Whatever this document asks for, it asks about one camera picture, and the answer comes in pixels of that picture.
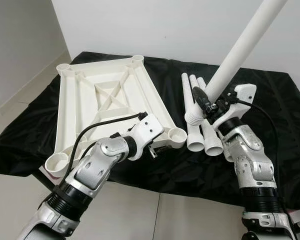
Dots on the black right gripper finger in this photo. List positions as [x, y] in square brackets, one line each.
[201, 96]

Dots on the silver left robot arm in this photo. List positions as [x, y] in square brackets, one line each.
[95, 167]

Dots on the black table frame bar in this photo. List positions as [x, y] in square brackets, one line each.
[47, 179]

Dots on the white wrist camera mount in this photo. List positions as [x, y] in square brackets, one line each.
[245, 92]
[150, 131]

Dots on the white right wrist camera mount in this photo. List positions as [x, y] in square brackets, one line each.
[245, 92]

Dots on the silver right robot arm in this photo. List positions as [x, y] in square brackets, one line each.
[250, 155]

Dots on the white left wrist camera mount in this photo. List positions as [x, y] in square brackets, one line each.
[150, 131]

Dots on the white plastic table leg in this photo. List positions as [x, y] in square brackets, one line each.
[213, 147]
[202, 82]
[195, 142]
[240, 50]

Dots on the white plastic children table top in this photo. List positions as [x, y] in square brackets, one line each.
[85, 100]

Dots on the black cloth table cover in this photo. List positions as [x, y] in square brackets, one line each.
[160, 170]

